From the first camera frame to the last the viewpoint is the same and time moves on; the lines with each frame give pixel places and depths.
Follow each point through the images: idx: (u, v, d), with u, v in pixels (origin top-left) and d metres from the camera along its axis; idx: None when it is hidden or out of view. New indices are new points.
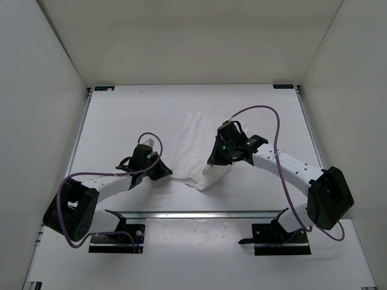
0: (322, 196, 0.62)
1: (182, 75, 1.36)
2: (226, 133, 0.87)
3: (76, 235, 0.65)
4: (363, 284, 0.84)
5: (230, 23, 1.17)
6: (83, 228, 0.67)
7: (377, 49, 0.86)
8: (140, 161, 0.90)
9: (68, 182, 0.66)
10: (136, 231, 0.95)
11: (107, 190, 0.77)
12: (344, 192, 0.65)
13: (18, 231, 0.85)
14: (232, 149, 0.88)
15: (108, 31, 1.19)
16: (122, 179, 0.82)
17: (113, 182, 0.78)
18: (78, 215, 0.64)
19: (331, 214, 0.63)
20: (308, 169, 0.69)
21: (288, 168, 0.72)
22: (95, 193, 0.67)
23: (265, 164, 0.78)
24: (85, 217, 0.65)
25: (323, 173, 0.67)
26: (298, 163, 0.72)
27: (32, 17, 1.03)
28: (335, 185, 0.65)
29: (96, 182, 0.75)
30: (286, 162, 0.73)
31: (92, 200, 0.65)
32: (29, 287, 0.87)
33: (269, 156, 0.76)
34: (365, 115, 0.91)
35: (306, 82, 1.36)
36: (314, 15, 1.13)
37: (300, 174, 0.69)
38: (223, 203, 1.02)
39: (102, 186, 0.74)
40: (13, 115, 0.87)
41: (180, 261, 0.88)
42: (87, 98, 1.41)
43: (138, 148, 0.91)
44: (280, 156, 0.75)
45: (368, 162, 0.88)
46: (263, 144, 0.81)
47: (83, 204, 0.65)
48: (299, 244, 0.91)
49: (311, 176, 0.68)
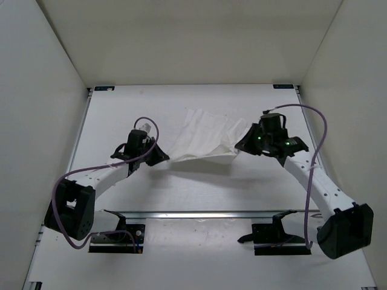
0: (342, 231, 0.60)
1: (182, 75, 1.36)
2: (268, 124, 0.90)
3: (80, 234, 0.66)
4: (363, 284, 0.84)
5: (230, 23, 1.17)
6: (85, 226, 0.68)
7: (377, 49, 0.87)
8: (138, 147, 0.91)
9: (63, 182, 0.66)
10: (136, 231, 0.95)
11: (104, 183, 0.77)
12: (366, 232, 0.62)
13: (18, 231, 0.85)
14: (268, 142, 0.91)
15: (108, 31, 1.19)
16: (118, 169, 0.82)
17: (109, 174, 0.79)
18: (78, 214, 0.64)
19: (341, 248, 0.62)
20: (338, 196, 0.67)
21: (318, 186, 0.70)
22: (91, 191, 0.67)
23: (297, 171, 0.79)
24: (86, 216, 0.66)
25: (352, 206, 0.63)
26: (331, 185, 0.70)
27: (32, 16, 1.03)
28: (360, 222, 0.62)
29: (91, 177, 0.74)
30: (320, 181, 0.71)
31: (89, 198, 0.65)
32: (29, 287, 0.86)
33: (304, 166, 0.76)
34: (364, 115, 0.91)
35: (306, 83, 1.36)
36: (313, 16, 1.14)
37: (328, 198, 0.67)
38: (223, 203, 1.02)
39: (99, 182, 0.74)
40: (13, 114, 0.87)
41: (180, 261, 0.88)
42: (87, 98, 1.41)
43: (133, 133, 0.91)
44: (315, 171, 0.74)
45: (368, 162, 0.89)
46: (302, 151, 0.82)
47: (81, 203, 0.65)
48: (299, 244, 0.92)
49: (338, 203, 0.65)
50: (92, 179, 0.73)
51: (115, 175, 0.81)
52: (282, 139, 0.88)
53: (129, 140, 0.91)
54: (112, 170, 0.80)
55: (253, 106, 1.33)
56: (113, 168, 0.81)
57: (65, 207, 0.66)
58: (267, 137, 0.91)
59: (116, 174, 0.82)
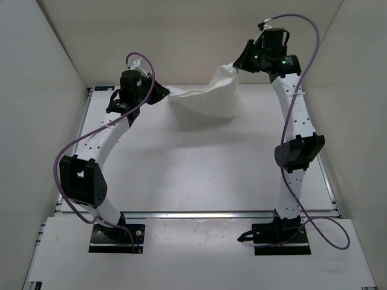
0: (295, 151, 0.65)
1: (182, 75, 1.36)
2: (270, 38, 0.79)
3: (98, 200, 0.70)
4: (363, 284, 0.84)
5: (231, 23, 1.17)
6: (101, 191, 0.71)
7: (377, 49, 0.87)
8: (133, 91, 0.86)
9: (65, 160, 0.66)
10: (136, 231, 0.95)
11: (106, 146, 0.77)
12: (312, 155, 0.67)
13: (18, 231, 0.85)
14: (264, 58, 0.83)
15: (109, 31, 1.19)
16: (117, 126, 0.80)
17: (108, 136, 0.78)
18: (91, 186, 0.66)
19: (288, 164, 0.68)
20: (305, 124, 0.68)
21: (292, 112, 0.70)
22: (94, 165, 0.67)
23: (280, 93, 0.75)
24: (97, 186, 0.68)
25: (312, 136, 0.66)
26: (303, 113, 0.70)
27: (32, 16, 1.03)
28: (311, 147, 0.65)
29: (91, 147, 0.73)
30: (296, 107, 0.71)
31: (95, 172, 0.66)
32: (29, 287, 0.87)
33: (288, 89, 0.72)
34: (365, 115, 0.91)
35: (307, 83, 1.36)
36: (314, 16, 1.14)
37: (295, 124, 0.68)
38: (222, 203, 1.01)
39: (100, 150, 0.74)
40: (13, 115, 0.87)
41: (180, 261, 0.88)
42: (87, 98, 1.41)
43: (124, 78, 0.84)
44: (298, 97, 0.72)
45: (368, 162, 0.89)
46: (295, 73, 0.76)
47: (88, 177, 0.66)
48: (299, 244, 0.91)
49: (302, 131, 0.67)
50: (93, 149, 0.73)
51: (114, 133, 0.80)
52: (278, 55, 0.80)
53: (122, 86, 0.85)
54: (110, 131, 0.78)
55: (253, 106, 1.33)
56: (110, 127, 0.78)
57: (75, 179, 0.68)
58: (265, 52, 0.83)
59: (115, 132, 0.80)
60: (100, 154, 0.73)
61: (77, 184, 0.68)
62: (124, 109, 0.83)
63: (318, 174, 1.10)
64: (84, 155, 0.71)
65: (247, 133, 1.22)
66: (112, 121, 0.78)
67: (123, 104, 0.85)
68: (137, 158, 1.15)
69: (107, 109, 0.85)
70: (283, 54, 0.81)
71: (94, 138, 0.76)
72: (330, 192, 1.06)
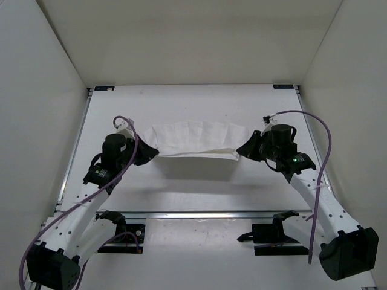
0: (344, 251, 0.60)
1: (182, 75, 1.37)
2: (279, 137, 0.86)
3: (69, 286, 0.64)
4: (363, 285, 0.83)
5: (231, 24, 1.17)
6: (73, 277, 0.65)
7: (377, 48, 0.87)
8: (115, 159, 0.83)
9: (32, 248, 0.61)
10: (136, 231, 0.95)
11: (80, 228, 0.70)
12: (369, 257, 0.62)
13: (18, 231, 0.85)
14: (275, 154, 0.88)
15: (109, 32, 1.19)
16: (94, 202, 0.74)
17: (83, 216, 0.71)
18: (57, 277, 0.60)
19: (344, 269, 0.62)
20: (343, 218, 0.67)
21: (324, 207, 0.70)
22: (61, 258, 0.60)
23: (301, 189, 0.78)
24: (66, 276, 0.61)
25: (357, 229, 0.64)
26: (336, 206, 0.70)
27: (32, 16, 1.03)
28: (364, 246, 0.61)
29: (61, 232, 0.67)
30: (325, 201, 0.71)
31: (61, 267, 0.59)
32: (29, 287, 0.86)
33: (310, 183, 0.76)
34: (365, 114, 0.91)
35: (306, 83, 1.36)
36: (313, 16, 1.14)
37: (333, 219, 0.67)
38: (223, 203, 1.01)
39: (71, 235, 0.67)
40: (13, 115, 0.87)
41: (180, 261, 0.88)
42: (87, 98, 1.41)
43: (106, 144, 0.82)
44: (321, 190, 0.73)
45: (368, 162, 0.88)
46: (309, 169, 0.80)
47: (55, 271, 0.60)
48: (299, 244, 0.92)
49: (344, 226, 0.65)
50: (63, 235, 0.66)
51: (90, 210, 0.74)
52: (289, 154, 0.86)
53: (104, 153, 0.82)
54: (84, 210, 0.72)
55: (253, 106, 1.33)
56: (85, 205, 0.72)
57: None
58: (276, 148, 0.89)
59: (91, 208, 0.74)
60: (71, 240, 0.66)
61: None
62: (103, 177, 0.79)
63: None
64: (53, 243, 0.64)
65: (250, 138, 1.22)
66: (87, 197, 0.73)
67: (103, 172, 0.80)
68: None
69: (84, 179, 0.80)
70: (294, 151, 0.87)
71: (65, 220, 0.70)
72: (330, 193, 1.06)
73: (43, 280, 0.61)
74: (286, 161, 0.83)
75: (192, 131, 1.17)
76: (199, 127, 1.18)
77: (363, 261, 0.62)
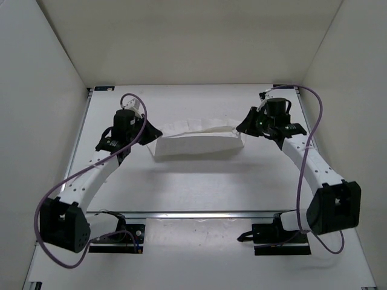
0: (328, 201, 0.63)
1: (182, 75, 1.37)
2: (274, 108, 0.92)
3: (80, 246, 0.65)
4: (363, 284, 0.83)
5: (231, 24, 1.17)
6: (83, 237, 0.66)
7: (377, 49, 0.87)
8: (126, 130, 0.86)
9: (47, 202, 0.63)
10: (136, 231, 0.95)
11: (92, 187, 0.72)
12: (353, 212, 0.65)
13: (18, 231, 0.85)
14: (270, 125, 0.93)
15: (109, 31, 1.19)
16: (106, 165, 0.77)
17: (96, 176, 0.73)
18: (71, 232, 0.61)
19: (329, 223, 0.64)
20: (329, 173, 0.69)
21: (311, 164, 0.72)
22: (76, 211, 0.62)
23: (292, 152, 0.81)
24: (78, 232, 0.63)
25: (341, 182, 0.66)
26: (322, 164, 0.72)
27: (32, 17, 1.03)
28: (347, 199, 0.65)
29: (75, 188, 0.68)
30: (312, 159, 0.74)
31: (76, 218, 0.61)
32: (29, 287, 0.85)
33: (299, 145, 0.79)
34: (365, 114, 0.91)
35: (306, 83, 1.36)
36: (313, 16, 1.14)
37: (318, 174, 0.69)
38: (223, 203, 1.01)
39: (85, 191, 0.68)
40: (13, 115, 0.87)
41: (180, 261, 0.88)
42: (87, 98, 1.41)
43: (118, 116, 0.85)
44: (310, 150, 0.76)
45: (368, 162, 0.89)
46: (300, 135, 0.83)
47: (71, 224, 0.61)
48: (299, 244, 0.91)
49: (328, 179, 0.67)
50: (77, 191, 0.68)
51: (102, 174, 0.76)
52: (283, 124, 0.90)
53: (115, 124, 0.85)
54: (98, 171, 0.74)
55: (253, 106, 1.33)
56: (98, 167, 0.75)
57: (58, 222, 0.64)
58: (271, 119, 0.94)
59: (103, 171, 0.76)
60: (86, 195, 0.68)
61: (58, 229, 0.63)
62: (114, 146, 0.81)
63: None
64: (68, 197, 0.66)
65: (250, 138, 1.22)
66: (100, 161, 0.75)
67: (113, 142, 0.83)
68: (138, 159, 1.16)
69: (97, 147, 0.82)
70: (288, 122, 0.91)
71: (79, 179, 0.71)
72: None
73: (55, 237, 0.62)
74: (278, 128, 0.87)
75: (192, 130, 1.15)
76: (198, 124, 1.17)
77: (347, 215, 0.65)
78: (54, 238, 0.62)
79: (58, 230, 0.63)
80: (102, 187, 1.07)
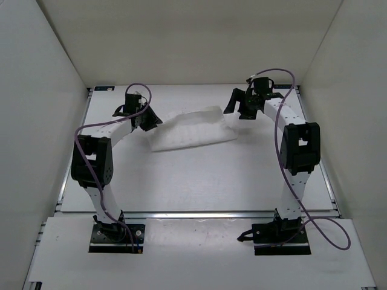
0: (293, 135, 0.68)
1: (182, 75, 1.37)
2: (259, 81, 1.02)
3: (106, 179, 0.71)
4: (363, 284, 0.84)
5: (231, 24, 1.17)
6: (109, 171, 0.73)
7: (377, 49, 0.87)
8: (135, 106, 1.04)
9: (81, 137, 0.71)
10: (136, 231, 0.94)
11: (114, 136, 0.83)
12: (315, 147, 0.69)
13: (18, 231, 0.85)
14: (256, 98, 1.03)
15: (109, 30, 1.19)
16: (124, 124, 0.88)
17: (118, 128, 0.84)
18: (102, 160, 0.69)
19: (296, 156, 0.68)
20: (296, 118, 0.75)
21: (282, 114, 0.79)
22: (107, 139, 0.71)
23: (271, 112, 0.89)
24: (107, 162, 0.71)
25: (305, 124, 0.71)
26: (293, 113, 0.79)
27: (32, 17, 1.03)
28: (309, 136, 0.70)
29: (103, 132, 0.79)
30: (285, 110, 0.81)
31: (107, 145, 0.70)
32: (29, 287, 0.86)
33: (276, 104, 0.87)
34: (365, 114, 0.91)
35: (306, 82, 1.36)
36: (312, 16, 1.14)
37: (288, 119, 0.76)
38: (222, 203, 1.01)
39: (110, 134, 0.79)
40: (13, 116, 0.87)
41: (181, 261, 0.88)
42: (87, 99, 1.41)
43: (129, 95, 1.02)
44: (284, 107, 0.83)
45: (367, 162, 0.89)
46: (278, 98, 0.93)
47: (103, 151, 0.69)
48: (299, 244, 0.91)
49: (294, 122, 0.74)
50: (105, 133, 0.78)
51: (121, 128, 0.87)
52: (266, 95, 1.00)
53: (127, 102, 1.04)
54: (119, 125, 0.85)
55: None
56: (119, 122, 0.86)
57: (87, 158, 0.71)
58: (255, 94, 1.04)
59: (122, 127, 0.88)
60: (111, 137, 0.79)
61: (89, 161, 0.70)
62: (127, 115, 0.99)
63: (317, 175, 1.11)
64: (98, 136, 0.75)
65: (250, 138, 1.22)
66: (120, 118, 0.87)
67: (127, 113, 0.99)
68: (138, 159, 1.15)
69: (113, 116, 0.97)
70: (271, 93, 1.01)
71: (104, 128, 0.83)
72: (329, 193, 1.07)
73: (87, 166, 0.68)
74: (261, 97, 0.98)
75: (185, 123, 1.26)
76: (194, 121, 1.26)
77: (311, 151, 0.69)
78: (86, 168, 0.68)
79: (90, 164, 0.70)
80: (120, 142, 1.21)
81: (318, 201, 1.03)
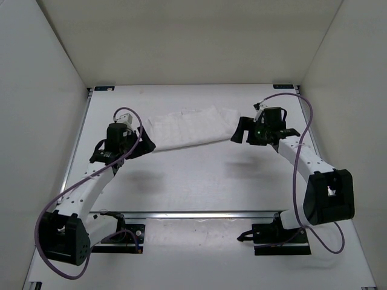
0: (319, 189, 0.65)
1: (182, 75, 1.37)
2: (269, 116, 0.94)
3: (82, 258, 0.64)
4: (363, 285, 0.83)
5: (230, 24, 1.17)
6: (84, 248, 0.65)
7: (377, 49, 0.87)
8: (118, 142, 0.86)
9: (45, 217, 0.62)
10: (136, 231, 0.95)
11: (91, 199, 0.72)
12: (347, 200, 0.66)
13: (18, 231, 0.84)
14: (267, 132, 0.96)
15: (109, 30, 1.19)
16: (101, 176, 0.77)
17: (92, 189, 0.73)
18: (71, 243, 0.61)
19: (326, 211, 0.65)
20: (320, 164, 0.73)
21: (303, 157, 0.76)
22: (76, 222, 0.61)
23: (286, 151, 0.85)
24: (80, 244, 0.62)
25: (333, 172, 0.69)
26: (315, 157, 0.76)
27: (32, 17, 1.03)
28: (340, 186, 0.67)
29: (74, 201, 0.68)
30: (305, 154, 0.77)
31: (76, 231, 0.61)
32: (29, 287, 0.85)
33: (292, 145, 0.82)
34: (364, 113, 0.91)
35: (306, 82, 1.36)
36: (312, 16, 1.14)
37: (311, 165, 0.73)
38: (222, 203, 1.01)
39: (83, 203, 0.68)
40: (13, 116, 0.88)
41: (181, 261, 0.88)
42: (87, 98, 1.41)
43: (110, 128, 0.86)
44: (303, 148, 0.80)
45: (367, 162, 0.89)
46: (294, 136, 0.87)
47: (70, 235, 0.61)
48: (299, 244, 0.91)
49: (320, 168, 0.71)
50: (76, 203, 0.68)
51: (98, 185, 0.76)
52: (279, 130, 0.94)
53: (109, 138, 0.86)
54: (95, 182, 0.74)
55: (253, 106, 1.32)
56: (95, 177, 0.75)
57: (57, 237, 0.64)
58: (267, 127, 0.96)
59: (100, 182, 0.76)
60: (84, 207, 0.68)
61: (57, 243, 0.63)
62: (108, 158, 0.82)
63: None
64: (66, 211, 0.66)
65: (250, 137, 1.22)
66: (96, 171, 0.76)
67: (107, 153, 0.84)
68: (138, 159, 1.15)
69: (91, 159, 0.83)
70: (284, 127, 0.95)
71: (77, 190, 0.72)
72: None
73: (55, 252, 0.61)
74: (275, 133, 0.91)
75: (183, 123, 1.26)
76: (193, 121, 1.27)
77: (341, 203, 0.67)
78: (54, 254, 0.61)
79: (58, 244, 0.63)
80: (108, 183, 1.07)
81: None
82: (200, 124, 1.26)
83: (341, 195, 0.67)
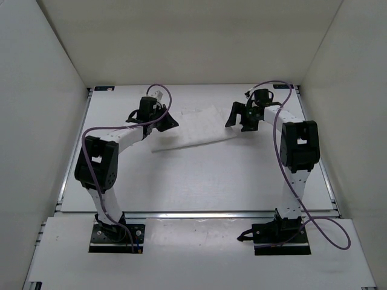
0: (291, 132, 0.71)
1: (182, 75, 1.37)
2: (259, 93, 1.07)
3: (108, 183, 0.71)
4: (363, 284, 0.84)
5: (230, 24, 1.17)
6: (112, 176, 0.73)
7: (377, 49, 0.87)
8: (149, 113, 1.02)
9: (89, 139, 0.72)
10: (136, 231, 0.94)
11: (124, 141, 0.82)
12: (315, 144, 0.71)
13: (17, 231, 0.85)
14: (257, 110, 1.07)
15: (109, 31, 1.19)
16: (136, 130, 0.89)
17: (127, 135, 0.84)
18: (106, 164, 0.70)
19: (295, 153, 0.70)
20: (294, 118, 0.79)
21: (281, 116, 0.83)
22: (115, 145, 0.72)
23: (270, 117, 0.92)
24: (112, 166, 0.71)
25: (303, 124, 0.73)
26: (291, 115, 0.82)
27: (32, 17, 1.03)
28: (308, 136, 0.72)
29: (112, 135, 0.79)
30: (283, 113, 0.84)
31: (114, 151, 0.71)
32: (29, 287, 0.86)
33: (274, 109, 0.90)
34: (364, 114, 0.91)
35: (306, 83, 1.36)
36: (312, 16, 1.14)
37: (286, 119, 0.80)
38: (222, 203, 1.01)
39: (120, 139, 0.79)
40: (13, 116, 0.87)
41: (181, 261, 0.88)
42: (87, 98, 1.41)
43: (144, 101, 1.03)
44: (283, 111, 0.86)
45: (367, 161, 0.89)
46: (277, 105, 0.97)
47: (107, 154, 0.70)
48: (299, 244, 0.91)
49: (292, 121, 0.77)
50: (114, 136, 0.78)
51: (132, 135, 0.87)
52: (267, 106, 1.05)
53: (141, 108, 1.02)
54: (130, 130, 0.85)
55: None
56: (130, 128, 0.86)
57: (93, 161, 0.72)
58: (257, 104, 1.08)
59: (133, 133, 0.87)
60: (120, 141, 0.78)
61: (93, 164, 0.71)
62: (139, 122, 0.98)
63: (318, 176, 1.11)
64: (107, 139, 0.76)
65: (249, 137, 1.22)
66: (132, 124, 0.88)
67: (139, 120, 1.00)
68: (138, 159, 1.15)
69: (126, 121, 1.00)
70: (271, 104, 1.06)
71: (116, 132, 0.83)
72: (329, 193, 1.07)
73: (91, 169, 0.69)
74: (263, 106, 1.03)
75: (182, 123, 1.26)
76: (193, 121, 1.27)
77: (309, 147, 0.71)
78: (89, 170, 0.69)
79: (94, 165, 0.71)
80: None
81: (318, 201, 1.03)
82: (200, 124, 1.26)
83: (309, 142, 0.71)
